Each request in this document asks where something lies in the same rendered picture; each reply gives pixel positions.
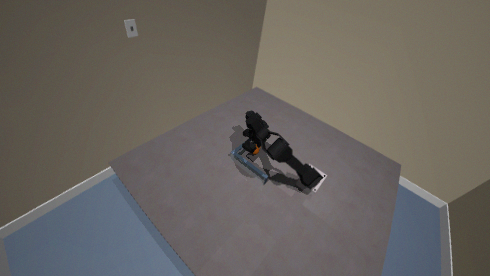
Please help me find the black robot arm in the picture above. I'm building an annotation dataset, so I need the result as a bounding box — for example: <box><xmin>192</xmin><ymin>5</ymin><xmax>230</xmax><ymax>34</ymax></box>
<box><xmin>243</xmin><ymin>111</ymin><xmax>324</xmax><ymax>189</ymax></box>

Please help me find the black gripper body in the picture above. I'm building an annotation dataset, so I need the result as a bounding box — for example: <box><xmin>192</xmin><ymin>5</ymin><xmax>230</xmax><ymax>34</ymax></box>
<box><xmin>242</xmin><ymin>130</ymin><xmax>261</xmax><ymax>153</ymax></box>

